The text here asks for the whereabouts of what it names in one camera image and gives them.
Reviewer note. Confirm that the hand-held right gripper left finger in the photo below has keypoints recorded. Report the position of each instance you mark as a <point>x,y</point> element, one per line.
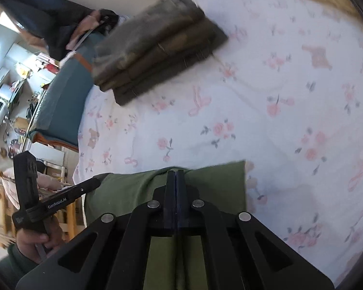
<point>133,232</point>

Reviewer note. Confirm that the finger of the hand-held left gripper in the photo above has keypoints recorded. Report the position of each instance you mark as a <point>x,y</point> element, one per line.
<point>84,187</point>

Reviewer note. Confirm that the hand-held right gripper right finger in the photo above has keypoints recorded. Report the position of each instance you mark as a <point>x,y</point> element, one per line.
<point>220,232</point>

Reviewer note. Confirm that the olive green pants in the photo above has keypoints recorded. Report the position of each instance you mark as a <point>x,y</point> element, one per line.
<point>124,187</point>

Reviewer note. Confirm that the person's left forearm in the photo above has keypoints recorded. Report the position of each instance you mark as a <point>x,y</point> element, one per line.
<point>15,268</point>

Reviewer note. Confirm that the folded camouflage pants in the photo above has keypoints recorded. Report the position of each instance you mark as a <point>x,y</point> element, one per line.
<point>172,72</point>

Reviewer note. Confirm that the person's left hand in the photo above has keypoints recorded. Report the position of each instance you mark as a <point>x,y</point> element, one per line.
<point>27,244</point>

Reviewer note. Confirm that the blue padded bed board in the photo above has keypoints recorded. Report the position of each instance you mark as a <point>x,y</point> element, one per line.
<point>63,102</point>

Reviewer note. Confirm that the crumpled clothes pile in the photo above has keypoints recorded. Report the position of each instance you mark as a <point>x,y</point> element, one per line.
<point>102,21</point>

